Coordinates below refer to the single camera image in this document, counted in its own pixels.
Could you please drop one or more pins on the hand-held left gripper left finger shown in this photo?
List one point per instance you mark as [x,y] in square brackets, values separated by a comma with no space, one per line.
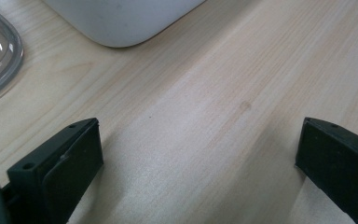
[65,174]

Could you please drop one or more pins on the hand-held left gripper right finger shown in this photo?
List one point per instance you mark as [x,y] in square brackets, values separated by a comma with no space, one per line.
[338,161]

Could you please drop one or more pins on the pale divided storage box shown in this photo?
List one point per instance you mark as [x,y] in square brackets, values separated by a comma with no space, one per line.
[121,18]

